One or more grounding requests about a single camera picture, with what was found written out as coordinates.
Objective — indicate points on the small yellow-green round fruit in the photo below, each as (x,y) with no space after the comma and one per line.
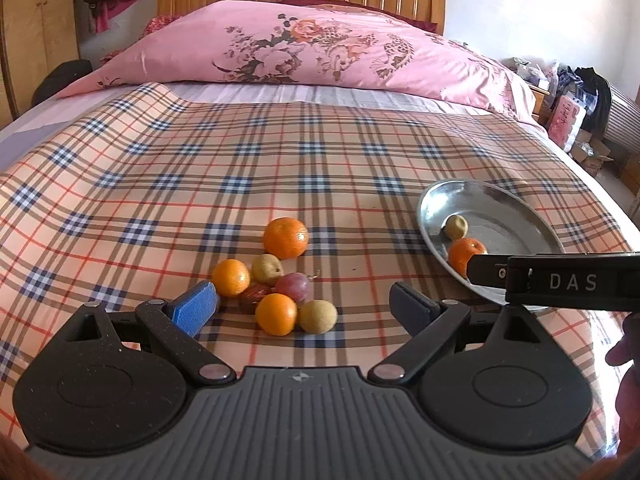
(456,226)
(317,316)
(267,268)

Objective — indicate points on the plaid bed cover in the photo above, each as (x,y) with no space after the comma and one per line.
(300,160)

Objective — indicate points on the pink floral quilt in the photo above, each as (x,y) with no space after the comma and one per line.
(200,45)

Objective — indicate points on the person's right hand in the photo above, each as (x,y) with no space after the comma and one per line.
(631,410)

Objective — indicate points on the large mandarin orange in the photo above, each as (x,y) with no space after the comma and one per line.
(286,237)

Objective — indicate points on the plastic bags pile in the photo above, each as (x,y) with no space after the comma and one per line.
(535,72)

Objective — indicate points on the red date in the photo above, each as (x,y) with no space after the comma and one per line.
(250,295)

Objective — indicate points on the wooden nightstand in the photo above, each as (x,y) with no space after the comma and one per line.
(540,102)

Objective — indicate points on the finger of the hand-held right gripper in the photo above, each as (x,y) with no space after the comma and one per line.
(487,272)

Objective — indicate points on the red patterned cloth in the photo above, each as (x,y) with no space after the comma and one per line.
(155,25)

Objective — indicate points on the silver metal plate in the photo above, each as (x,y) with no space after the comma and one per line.
(500,210)

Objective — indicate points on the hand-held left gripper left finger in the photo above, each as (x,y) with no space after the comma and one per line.
(196,310)

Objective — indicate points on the cardboard box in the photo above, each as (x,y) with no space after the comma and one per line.
(592,152)

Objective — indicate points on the black bag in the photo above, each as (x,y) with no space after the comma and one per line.
(62,77)

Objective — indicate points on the pink package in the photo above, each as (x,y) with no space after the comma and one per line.
(566,120)

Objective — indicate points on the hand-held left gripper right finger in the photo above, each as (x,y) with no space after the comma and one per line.
(409,307)

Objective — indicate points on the wooden wardrobe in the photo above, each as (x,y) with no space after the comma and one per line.
(35,20)

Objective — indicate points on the grey striped bed sheet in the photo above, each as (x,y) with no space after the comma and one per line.
(300,92)

